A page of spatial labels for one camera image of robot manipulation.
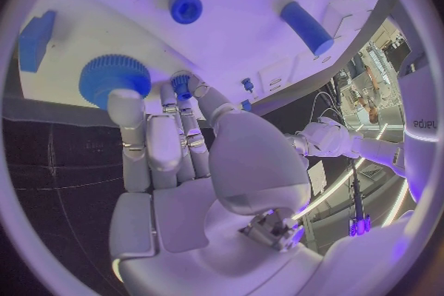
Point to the large blue gear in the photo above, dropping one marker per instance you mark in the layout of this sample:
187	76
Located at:
111	74

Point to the small blue plug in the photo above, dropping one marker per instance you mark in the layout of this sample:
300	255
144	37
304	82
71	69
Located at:
247	83

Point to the small blue gear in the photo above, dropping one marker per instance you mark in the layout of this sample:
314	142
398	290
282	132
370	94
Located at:
180	85

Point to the short blue cylinder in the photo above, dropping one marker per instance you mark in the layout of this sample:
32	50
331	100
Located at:
185	7

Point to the small blue peg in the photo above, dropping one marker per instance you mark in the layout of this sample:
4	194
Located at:
246	105

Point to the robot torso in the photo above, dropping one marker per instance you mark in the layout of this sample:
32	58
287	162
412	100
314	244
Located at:
418	107

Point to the blue block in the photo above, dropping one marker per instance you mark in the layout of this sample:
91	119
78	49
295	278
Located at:
34	43

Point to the black stand pole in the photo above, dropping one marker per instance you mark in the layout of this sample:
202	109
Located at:
356	187

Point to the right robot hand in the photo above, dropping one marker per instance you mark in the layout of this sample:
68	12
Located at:
180	218

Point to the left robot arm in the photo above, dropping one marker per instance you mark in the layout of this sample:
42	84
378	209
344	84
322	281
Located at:
333	137

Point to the long blue cylinder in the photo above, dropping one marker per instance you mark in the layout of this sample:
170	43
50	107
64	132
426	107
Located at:
305	24

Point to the person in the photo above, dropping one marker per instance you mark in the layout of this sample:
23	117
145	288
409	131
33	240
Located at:
373	96

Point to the white task board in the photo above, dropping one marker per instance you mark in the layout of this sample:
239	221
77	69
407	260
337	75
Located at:
229	32

